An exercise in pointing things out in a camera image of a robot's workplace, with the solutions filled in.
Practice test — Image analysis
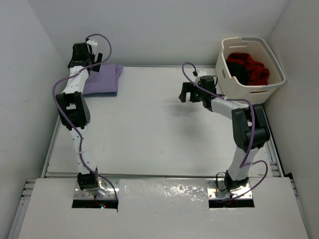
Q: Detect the black garment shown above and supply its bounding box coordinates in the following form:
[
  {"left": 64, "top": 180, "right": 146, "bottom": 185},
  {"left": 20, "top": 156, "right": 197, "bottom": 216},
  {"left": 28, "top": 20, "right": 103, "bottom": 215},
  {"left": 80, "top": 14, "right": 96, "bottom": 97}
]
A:
[{"left": 227, "top": 62, "right": 250, "bottom": 85}]

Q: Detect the lavender garment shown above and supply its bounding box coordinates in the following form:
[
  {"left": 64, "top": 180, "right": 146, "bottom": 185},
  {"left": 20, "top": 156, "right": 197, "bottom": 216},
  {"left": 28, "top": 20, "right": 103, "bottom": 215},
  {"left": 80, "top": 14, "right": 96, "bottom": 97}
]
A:
[{"left": 83, "top": 64, "right": 124, "bottom": 96}]

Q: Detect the blue t shirt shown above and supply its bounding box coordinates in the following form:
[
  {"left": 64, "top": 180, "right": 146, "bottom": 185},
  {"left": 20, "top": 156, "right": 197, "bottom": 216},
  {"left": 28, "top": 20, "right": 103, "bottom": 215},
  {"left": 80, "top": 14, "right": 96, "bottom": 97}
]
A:
[{"left": 83, "top": 92, "right": 118, "bottom": 97}]

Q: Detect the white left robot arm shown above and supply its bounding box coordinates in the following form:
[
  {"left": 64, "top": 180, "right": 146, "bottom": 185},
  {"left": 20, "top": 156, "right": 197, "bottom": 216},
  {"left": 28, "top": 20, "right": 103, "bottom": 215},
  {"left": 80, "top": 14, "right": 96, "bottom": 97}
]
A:
[{"left": 55, "top": 38, "right": 103, "bottom": 193}]

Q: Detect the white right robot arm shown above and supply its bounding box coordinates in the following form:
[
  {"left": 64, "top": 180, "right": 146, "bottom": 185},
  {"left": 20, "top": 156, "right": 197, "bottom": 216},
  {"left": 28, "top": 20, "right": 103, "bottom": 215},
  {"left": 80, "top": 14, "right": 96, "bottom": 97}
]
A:
[{"left": 179, "top": 75, "right": 270, "bottom": 192}]

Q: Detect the red garment in basket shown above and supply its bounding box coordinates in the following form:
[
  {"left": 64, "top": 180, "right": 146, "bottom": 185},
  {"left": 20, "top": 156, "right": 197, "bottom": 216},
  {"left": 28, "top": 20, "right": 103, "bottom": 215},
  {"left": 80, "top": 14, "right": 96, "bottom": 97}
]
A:
[{"left": 226, "top": 52, "right": 270, "bottom": 86}]

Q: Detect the cream perforated laundry basket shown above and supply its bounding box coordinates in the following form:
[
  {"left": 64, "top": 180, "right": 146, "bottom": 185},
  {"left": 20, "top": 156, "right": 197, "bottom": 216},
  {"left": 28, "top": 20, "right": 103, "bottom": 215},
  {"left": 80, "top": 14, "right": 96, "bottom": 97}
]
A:
[{"left": 215, "top": 37, "right": 286, "bottom": 104}]

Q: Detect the white front cover panel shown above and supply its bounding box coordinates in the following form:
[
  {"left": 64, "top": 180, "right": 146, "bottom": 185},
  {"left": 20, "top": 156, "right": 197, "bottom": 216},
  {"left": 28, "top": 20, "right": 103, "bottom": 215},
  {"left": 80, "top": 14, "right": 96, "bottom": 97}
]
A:
[{"left": 19, "top": 178, "right": 308, "bottom": 239}]

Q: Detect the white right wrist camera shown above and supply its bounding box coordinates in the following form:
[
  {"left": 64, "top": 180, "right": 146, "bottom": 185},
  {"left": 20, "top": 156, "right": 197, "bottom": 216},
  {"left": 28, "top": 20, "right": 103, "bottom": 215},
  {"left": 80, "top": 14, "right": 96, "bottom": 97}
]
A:
[{"left": 196, "top": 70, "right": 207, "bottom": 78}]

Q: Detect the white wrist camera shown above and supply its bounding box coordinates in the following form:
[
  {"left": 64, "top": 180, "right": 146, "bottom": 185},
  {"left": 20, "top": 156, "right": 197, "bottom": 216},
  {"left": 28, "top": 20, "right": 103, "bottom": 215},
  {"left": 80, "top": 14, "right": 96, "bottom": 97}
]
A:
[
  {"left": 196, "top": 70, "right": 207, "bottom": 78},
  {"left": 86, "top": 39, "right": 98, "bottom": 47}
]

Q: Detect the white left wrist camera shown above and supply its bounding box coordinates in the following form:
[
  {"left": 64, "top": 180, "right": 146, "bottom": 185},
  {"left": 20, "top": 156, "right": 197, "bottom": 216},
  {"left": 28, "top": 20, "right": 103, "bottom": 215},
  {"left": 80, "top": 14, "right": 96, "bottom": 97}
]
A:
[{"left": 86, "top": 39, "right": 98, "bottom": 47}]

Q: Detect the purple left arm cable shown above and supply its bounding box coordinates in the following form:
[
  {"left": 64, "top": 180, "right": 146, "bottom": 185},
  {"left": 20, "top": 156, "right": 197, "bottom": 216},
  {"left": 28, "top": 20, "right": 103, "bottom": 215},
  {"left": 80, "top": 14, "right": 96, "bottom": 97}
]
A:
[{"left": 51, "top": 34, "right": 118, "bottom": 201}]

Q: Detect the aluminium table edge rail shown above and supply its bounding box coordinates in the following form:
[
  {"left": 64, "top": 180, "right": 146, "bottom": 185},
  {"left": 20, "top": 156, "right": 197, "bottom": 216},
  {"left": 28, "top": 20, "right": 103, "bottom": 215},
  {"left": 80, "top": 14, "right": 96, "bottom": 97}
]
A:
[{"left": 41, "top": 66, "right": 78, "bottom": 176}]

